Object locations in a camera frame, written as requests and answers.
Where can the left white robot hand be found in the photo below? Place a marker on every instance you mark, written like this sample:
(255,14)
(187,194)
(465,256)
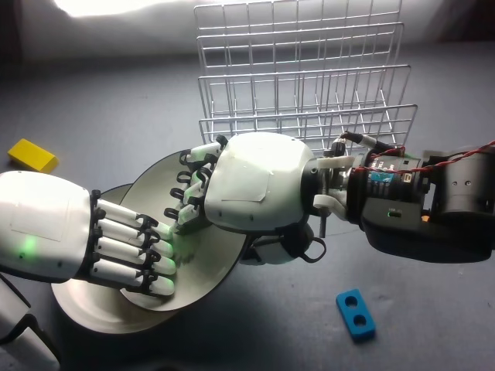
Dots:
(38,224)

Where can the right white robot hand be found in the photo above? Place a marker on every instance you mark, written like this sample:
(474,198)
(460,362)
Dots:
(259,178)

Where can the white plate with black rim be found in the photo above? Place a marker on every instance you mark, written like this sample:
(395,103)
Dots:
(96,313)
(154,185)

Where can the yellow block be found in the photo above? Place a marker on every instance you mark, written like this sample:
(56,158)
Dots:
(31,154)

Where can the blue block with two holes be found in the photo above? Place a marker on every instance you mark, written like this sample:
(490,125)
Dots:
(356,315)

